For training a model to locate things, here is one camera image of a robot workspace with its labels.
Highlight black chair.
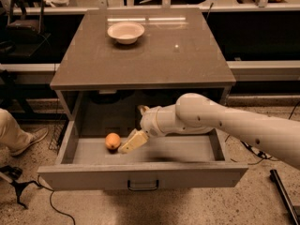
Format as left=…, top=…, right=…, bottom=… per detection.
left=5, top=0, right=49, bottom=57

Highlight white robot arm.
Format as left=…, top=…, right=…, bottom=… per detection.
left=119, top=93, right=300, bottom=169

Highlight black cable floor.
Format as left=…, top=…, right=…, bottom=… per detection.
left=229, top=101, right=300, bottom=166
left=37, top=174, right=77, bottom=225

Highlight grey counter cabinet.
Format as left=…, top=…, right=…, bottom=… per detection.
left=51, top=7, right=235, bottom=118

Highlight black cable right floor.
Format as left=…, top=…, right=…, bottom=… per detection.
left=229, top=101, right=300, bottom=166

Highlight black cable left floor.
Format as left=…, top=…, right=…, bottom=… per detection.
left=37, top=174, right=77, bottom=225

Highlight grey open top drawer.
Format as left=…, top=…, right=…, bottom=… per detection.
left=37, top=89, right=249, bottom=192

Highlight orange fruit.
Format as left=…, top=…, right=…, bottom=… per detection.
left=105, top=133, right=121, bottom=150

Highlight black bar on floor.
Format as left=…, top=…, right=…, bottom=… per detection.
left=270, top=170, right=300, bottom=225

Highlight black tripod foot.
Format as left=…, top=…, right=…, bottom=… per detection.
left=0, top=165, right=41, bottom=209

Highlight black drawer handle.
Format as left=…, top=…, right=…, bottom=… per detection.
left=127, top=180, right=159, bottom=192

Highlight person's leg beige trousers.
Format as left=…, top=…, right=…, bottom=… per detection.
left=0, top=109, right=33, bottom=156

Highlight beige shoe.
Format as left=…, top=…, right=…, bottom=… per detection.
left=9, top=127, right=49, bottom=157

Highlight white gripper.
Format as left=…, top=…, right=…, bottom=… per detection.
left=118, top=105, right=171, bottom=154

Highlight white bowl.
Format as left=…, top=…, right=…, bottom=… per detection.
left=107, top=22, right=144, bottom=45

